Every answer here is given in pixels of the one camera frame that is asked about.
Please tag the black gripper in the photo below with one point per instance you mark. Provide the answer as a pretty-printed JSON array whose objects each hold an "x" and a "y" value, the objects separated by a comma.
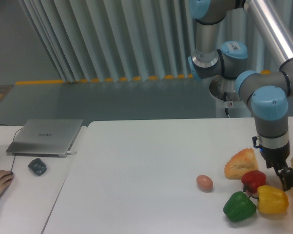
[{"x": 275, "y": 155}]

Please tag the yellow bell pepper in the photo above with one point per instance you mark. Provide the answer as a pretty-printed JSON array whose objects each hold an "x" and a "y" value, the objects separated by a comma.
[{"x": 271, "y": 200}]

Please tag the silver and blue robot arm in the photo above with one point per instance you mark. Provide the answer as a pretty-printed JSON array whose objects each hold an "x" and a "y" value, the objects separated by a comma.
[{"x": 264, "y": 95}]

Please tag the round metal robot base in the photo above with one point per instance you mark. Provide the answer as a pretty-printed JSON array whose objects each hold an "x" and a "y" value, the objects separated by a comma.
[{"x": 224, "y": 89}]

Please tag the red bell pepper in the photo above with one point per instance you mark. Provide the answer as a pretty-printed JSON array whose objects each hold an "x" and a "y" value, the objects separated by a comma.
[{"x": 253, "y": 180}]

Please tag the green bell pepper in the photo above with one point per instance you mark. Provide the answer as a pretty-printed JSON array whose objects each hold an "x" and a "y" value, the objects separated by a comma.
[{"x": 239, "y": 207}]

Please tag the person's hand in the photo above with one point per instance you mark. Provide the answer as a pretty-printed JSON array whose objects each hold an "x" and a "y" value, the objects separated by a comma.
[{"x": 5, "y": 180}]

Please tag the golden bread piece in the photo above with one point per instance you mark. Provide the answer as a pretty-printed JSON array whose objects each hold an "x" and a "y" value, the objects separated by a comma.
[{"x": 242, "y": 162}]

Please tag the brown egg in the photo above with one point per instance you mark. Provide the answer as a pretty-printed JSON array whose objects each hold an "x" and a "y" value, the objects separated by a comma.
[{"x": 204, "y": 182}]

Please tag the white usb plug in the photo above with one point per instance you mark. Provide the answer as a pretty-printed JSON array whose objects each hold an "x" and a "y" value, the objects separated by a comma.
[{"x": 71, "y": 153}]

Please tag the silver laptop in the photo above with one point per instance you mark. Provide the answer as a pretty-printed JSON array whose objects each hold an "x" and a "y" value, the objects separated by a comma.
[{"x": 45, "y": 137}]

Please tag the small dark grey tray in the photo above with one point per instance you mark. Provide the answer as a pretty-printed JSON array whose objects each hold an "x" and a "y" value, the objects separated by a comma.
[{"x": 37, "y": 166}]

